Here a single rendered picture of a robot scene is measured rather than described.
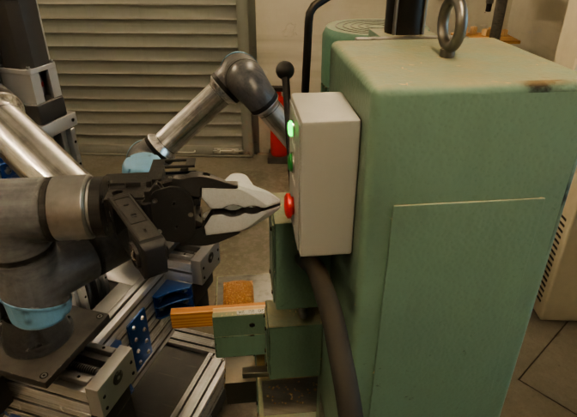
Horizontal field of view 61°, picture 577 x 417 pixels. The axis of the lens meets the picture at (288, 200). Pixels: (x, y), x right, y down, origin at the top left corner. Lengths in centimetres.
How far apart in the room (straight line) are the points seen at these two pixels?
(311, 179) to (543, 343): 217
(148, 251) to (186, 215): 9
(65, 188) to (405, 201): 36
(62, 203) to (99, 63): 362
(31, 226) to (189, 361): 146
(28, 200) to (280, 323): 43
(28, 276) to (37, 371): 60
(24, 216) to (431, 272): 44
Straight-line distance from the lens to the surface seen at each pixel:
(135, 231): 51
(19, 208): 60
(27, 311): 68
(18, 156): 83
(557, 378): 246
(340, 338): 52
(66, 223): 59
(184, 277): 158
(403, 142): 48
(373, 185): 49
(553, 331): 268
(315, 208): 52
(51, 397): 133
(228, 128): 407
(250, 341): 109
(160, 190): 56
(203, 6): 386
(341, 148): 50
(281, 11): 384
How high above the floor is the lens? 164
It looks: 29 degrees down
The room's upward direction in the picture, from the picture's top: straight up
